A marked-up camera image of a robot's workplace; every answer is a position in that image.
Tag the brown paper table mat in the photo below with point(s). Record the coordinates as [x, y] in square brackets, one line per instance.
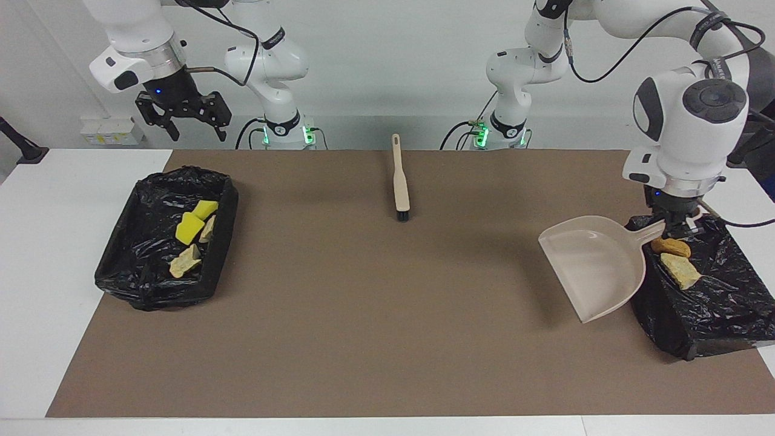
[363, 339]

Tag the beige plastic dustpan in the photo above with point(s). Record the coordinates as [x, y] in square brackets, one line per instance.
[596, 266]

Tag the yellow sponge piece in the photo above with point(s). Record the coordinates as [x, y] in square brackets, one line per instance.
[189, 229]
[206, 209]

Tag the dark background partition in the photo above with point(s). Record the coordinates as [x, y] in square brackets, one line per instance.
[764, 175]

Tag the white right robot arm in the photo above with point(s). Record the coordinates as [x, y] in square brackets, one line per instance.
[266, 66]

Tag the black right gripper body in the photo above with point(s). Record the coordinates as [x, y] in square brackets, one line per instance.
[181, 100]

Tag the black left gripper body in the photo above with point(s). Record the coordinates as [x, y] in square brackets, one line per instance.
[675, 206]

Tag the black camera stand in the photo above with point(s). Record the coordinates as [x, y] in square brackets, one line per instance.
[30, 154]
[751, 148]

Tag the beige hand brush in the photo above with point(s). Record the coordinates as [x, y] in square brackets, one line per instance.
[401, 188]

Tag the striped orange croissant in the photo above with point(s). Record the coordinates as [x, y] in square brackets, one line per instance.
[209, 230]
[681, 271]

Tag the white wall socket box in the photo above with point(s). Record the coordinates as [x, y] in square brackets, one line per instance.
[112, 130]

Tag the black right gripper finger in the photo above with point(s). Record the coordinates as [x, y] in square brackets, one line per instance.
[221, 133]
[171, 130]

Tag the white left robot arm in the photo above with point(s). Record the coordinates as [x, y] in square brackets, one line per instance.
[684, 121]

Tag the brown bread roll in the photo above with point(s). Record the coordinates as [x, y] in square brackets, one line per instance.
[671, 246]

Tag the pale bread piece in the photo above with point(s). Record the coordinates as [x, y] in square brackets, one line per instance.
[183, 263]

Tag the black bag lined bin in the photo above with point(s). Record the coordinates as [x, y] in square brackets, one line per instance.
[139, 242]
[726, 303]

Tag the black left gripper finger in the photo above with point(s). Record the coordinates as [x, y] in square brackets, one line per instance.
[673, 229]
[693, 227]

